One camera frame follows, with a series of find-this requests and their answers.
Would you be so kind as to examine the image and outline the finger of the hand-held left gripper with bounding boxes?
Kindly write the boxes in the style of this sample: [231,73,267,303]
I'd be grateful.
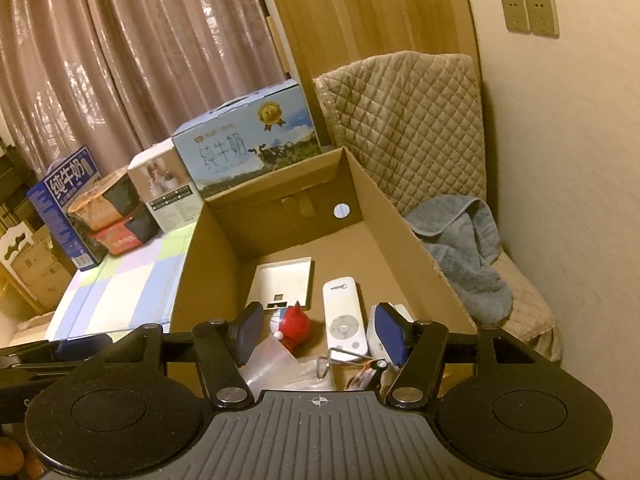
[50,332,115,365]

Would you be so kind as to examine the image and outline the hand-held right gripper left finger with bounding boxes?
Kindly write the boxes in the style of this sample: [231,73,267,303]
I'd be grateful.
[102,301,265,410]

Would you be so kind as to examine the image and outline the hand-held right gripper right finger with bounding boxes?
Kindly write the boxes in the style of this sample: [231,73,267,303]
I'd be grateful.
[372,302,541,410]

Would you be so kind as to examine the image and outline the clear plastic cup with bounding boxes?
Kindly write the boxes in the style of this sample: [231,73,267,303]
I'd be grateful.
[240,335,301,401]

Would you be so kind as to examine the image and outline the red cat toy figure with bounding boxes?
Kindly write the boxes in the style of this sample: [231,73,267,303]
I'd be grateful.
[270,300,313,358]

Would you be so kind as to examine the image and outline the black binder clip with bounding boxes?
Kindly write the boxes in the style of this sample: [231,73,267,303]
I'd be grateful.
[316,350,390,392]

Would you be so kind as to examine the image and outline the white remote control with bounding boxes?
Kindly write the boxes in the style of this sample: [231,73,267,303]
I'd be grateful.
[321,277,370,363]

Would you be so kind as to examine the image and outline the thin square box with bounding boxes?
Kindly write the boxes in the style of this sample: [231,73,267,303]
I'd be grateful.
[245,256,313,311]

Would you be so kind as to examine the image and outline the clear cotton swab box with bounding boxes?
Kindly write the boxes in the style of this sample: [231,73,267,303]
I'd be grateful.
[280,357,335,391]

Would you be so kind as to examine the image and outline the brown cardboard box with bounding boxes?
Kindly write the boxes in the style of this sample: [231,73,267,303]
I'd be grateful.
[170,146,478,396]

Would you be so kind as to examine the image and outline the person's left hand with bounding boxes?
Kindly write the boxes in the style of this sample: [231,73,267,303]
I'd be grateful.
[0,437,45,480]

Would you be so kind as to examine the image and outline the brown cardboard carton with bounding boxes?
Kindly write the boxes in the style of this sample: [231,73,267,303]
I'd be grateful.
[10,240,76,311]

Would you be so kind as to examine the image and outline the grey blue towel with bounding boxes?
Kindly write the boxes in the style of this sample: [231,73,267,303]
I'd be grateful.
[402,194,515,325]

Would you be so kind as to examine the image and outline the red label noodle bowl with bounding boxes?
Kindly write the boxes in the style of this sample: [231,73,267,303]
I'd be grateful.
[90,207,158,256]

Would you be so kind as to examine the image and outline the orange black tray boxes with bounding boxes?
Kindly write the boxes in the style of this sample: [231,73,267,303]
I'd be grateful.
[66,167,138,231]

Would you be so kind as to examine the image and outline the tall blue milk carton box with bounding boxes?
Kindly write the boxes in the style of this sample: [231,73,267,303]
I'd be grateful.
[27,146,108,272]

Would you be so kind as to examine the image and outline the white product box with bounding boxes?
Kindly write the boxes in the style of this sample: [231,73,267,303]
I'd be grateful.
[127,139,206,233]

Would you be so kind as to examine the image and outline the black storage rack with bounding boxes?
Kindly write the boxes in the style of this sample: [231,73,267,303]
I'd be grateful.
[0,142,38,233]

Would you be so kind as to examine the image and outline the light blue milk case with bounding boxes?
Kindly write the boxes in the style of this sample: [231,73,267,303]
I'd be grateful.
[171,79,322,200]

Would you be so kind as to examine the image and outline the beige patterned curtain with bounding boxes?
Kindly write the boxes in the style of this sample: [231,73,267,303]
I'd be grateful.
[0,0,301,181]

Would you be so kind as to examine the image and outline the beige wall socket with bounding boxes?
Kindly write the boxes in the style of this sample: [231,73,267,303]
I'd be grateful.
[524,0,560,37]
[501,0,531,33]

